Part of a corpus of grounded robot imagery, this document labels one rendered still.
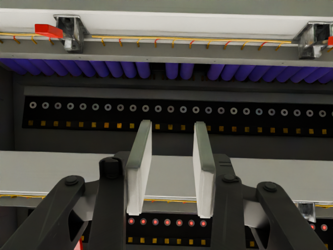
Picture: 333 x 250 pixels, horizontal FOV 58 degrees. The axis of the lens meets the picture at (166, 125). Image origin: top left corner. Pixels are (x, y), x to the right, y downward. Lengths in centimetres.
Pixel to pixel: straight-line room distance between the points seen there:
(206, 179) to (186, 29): 23
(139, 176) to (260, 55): 26
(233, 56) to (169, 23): 9
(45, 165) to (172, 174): 14
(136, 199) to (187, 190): 18
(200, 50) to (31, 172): 24
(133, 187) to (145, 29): 23
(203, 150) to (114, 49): 23
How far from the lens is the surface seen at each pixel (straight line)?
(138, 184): 16
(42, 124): 52
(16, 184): 38
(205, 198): 16
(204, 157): 16
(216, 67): 41
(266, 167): 35
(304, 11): 35
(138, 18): 34
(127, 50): 37
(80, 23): 36
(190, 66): 40
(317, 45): 36
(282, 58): 39
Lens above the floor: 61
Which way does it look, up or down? 7 degrees up
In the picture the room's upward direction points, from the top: 178 degrees counter-clockwise
